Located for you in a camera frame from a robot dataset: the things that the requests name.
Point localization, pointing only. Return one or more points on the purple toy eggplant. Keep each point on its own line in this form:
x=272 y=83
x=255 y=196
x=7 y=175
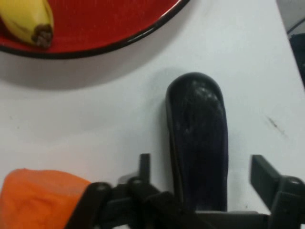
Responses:
x=200 y=143

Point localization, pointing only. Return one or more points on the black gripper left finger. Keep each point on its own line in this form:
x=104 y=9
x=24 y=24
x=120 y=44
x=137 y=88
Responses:
x=143 y=205

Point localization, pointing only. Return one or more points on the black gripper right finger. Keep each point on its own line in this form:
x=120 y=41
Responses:
x=286 y=200

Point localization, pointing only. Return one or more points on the yellow toy banana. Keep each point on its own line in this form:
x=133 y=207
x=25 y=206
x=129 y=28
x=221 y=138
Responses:
x=26 y=21

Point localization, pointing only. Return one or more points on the black round object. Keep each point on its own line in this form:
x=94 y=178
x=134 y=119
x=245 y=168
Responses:
x=299 y=55

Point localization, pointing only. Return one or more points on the red round plate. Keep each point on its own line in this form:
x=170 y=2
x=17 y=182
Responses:
x=100 y=23

